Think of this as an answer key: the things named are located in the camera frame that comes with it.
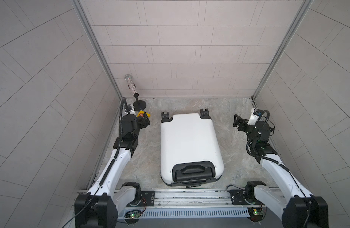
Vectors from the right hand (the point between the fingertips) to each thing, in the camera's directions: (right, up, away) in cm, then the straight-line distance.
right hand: (240, 114), depth 80 cm
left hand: (-57, +1, 0) cm, 57 cm away
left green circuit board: (-57, -46, -15) cm, 75 cm away
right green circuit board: (+2, -48, -13) cm, 49 cm away
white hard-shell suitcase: (-30, -18, -12) cm, 37 cm away
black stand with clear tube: (-67, +6, +31) cm, 74 cm away
